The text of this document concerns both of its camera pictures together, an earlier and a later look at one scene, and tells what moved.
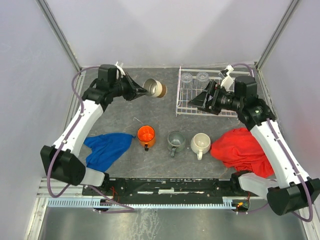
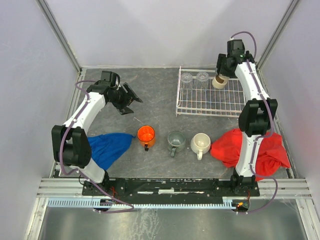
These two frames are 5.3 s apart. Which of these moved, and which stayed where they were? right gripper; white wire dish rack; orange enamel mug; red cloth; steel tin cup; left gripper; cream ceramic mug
Moved: left gripper; right gripper; steel tin cup
Stayed: white wire dish rack; red cloth; orange enamel mug; cream ceramic mug
